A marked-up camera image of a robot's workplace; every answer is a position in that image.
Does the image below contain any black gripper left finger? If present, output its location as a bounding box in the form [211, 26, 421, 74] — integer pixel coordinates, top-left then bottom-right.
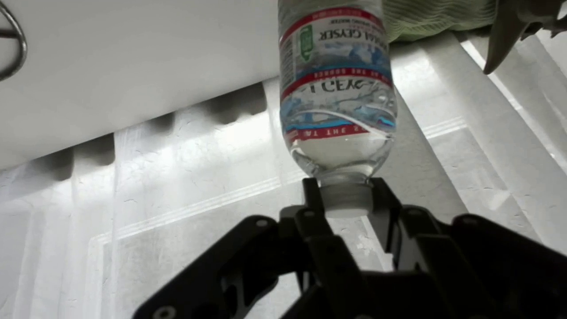
[131, 175, 368, 319]

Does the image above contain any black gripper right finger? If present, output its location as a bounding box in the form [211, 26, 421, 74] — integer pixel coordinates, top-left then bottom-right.
[368, 177, 567, 319]

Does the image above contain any clear labelled water bottle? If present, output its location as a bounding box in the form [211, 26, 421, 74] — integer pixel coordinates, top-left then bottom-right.
[276, 0, 398, 216]

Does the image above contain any white sheer curtain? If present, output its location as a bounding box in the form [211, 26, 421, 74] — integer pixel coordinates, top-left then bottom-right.
[0, 30, 567, 319]

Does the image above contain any green cloth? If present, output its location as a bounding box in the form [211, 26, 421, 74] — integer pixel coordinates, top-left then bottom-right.
[379, 0, 499, 44]

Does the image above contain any metal wire rack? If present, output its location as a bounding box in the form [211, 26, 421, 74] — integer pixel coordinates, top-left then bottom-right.
[0, 1, 30, 83]

